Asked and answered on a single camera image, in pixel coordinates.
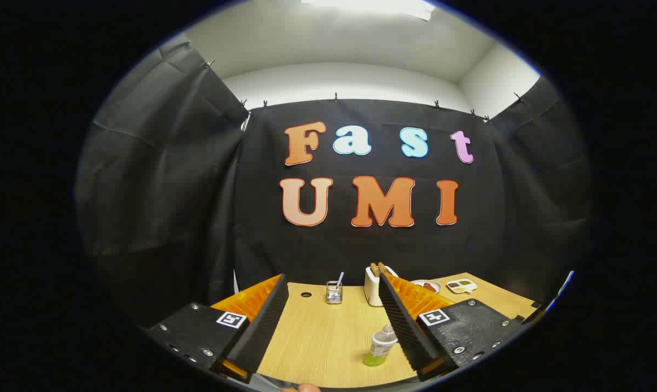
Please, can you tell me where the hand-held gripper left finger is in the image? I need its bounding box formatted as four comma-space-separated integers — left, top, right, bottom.
143, 273, 290, 384

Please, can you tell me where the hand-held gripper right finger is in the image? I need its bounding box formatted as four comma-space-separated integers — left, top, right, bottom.
378, 271, 525, 382

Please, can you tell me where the clear juice bottle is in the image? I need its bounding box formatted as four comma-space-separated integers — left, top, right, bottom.
363, 324, 399, 367

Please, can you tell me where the white toaster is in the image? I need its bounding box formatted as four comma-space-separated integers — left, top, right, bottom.
364, 265, 399, 307

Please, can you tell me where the wooden table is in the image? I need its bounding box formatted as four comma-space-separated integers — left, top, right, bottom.
209, 272, 539, 390

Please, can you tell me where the white divided condiment dish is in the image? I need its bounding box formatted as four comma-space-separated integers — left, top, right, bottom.
446, 278, 478, 295

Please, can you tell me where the ceiling light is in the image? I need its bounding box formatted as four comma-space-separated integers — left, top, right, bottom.
300, 0, 435, 21

